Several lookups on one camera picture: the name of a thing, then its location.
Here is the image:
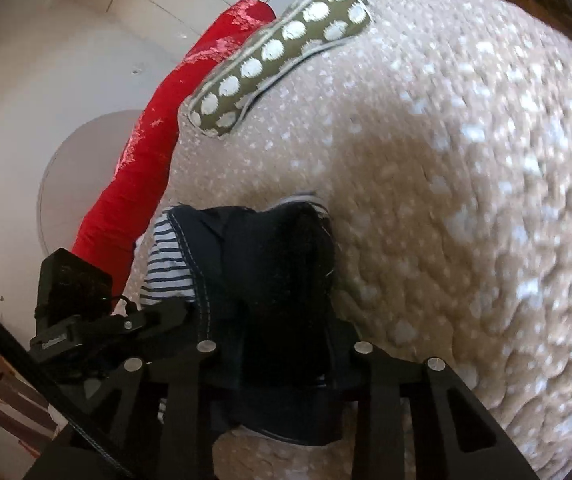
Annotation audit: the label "olive pillow with white dots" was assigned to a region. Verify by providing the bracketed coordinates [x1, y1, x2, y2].
[186, 0, 372, 138]

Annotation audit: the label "beige dotted quilted bedspread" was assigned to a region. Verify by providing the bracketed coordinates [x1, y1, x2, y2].
[122, 0, 572, 480]

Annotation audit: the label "navy striped pants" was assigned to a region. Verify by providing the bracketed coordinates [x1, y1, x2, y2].
[140, 193, 356, 446]

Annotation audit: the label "beige round headboard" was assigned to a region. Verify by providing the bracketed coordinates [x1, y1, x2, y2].
[36, 110, 141, 255]

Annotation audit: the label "long red pillow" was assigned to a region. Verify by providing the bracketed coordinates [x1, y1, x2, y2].
[71, 0, 275, 298]

